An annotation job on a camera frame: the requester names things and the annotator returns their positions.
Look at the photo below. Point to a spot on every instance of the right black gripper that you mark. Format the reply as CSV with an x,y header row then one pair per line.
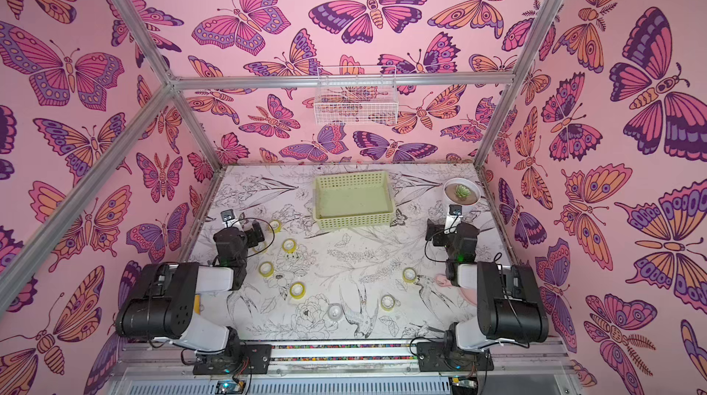
x,y
448,231

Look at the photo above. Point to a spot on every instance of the yellow tape roll one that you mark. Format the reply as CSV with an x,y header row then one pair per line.
x,y
276,226

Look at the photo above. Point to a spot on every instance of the yellow tape roll three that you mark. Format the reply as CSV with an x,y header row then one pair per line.
x,y
266,269

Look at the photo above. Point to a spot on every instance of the yellow tape roll two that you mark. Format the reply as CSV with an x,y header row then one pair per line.
x,y
289,246

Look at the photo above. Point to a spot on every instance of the yellow tape roll six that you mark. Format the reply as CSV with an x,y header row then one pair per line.
x,y
409,275

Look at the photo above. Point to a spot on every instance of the yellow tape roll four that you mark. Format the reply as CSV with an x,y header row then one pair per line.
x,y
297,290

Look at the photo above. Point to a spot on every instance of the green plastic storage basket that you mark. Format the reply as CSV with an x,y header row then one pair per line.
x,y
353,200

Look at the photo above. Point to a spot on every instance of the yellow tape roll five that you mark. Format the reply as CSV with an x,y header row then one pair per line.
x,y
388,302

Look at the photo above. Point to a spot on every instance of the clear white tape roll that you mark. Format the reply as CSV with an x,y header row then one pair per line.
x,y
335,312

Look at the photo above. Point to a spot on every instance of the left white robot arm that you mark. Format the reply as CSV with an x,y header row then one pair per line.
x,y
162,307

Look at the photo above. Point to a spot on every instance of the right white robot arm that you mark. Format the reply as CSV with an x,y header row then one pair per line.
x,y
506,298

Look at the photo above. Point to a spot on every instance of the white pot with succulent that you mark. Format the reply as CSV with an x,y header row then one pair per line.
x,y
460,191

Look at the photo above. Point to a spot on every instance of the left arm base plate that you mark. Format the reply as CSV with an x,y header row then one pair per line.
x,y
243,359

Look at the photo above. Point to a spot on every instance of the white wire wall basket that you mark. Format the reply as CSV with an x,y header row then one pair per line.
x,y
352,95

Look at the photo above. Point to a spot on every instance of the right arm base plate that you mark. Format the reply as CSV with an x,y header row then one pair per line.
x,y
435,357

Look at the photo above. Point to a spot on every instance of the aluminium front rail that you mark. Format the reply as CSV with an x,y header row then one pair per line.
x,y
348,367

